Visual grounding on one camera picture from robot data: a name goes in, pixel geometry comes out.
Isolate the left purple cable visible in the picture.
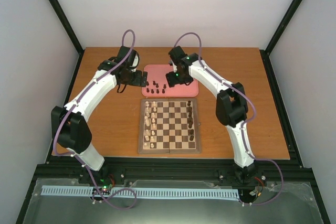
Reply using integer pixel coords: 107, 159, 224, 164
52, 29, 138, 211

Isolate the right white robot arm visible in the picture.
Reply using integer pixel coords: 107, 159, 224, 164
166, 48, 256, 184

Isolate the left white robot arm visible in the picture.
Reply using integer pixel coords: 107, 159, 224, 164
51, 56, 147, 184

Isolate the pink plastic tray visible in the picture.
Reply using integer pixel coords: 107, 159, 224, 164
142, 65, 198, 98

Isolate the transparent acrylic sheet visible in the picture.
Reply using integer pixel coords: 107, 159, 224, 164
23, 179, 323, 223

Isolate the wooden chess board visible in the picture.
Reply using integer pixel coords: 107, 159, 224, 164
138, 98, 202, 154

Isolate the black aluminium frame base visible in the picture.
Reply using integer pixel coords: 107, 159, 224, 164
29, 157, 317, 192

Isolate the light blue cable duct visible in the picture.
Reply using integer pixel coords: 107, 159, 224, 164
40, 185, 239, 201

